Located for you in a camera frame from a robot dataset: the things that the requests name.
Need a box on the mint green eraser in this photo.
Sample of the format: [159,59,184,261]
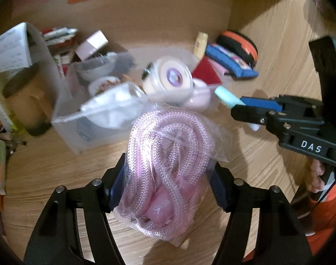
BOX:
[214,85,245,109]

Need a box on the red card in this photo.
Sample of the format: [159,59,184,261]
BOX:
[192,57,222,85]

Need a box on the pink rope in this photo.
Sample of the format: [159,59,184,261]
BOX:
[112,102,232,247]

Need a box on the white jar purple label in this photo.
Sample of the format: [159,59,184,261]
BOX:
[142,56,193,104]

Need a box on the white drawstring pouch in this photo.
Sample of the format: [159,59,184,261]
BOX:
[79,82,147,130]

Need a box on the white round tin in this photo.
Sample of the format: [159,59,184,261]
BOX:
[88,76,121,97]

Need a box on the orange sleeve forearm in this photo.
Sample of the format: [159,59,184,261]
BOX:
[242,180,336,263]

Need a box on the right hand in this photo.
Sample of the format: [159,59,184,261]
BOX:
[304,159,325,193]

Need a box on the pink flat item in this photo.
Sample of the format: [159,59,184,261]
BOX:
[209,58,232,76]

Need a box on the black orange zip case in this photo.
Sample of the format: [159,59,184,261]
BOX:
[216,30,259,68]

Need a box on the cream lotion tube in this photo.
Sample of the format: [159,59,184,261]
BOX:
[193,32,208,60]

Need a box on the clear plastic storage bin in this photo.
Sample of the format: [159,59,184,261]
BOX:
[52,47,221,153]

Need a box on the brown mug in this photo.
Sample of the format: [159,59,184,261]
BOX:
[2,64,55,136]

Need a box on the white ceramic bowl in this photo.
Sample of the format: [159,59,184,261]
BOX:
[74,52,118,82]

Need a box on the small white pink box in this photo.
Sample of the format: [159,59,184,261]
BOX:
[75,30,108,61]

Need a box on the white handwritten paper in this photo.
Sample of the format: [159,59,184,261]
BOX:
[0,21,67,100]

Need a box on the stack of books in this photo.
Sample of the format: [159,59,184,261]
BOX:
[41,26,78,77]

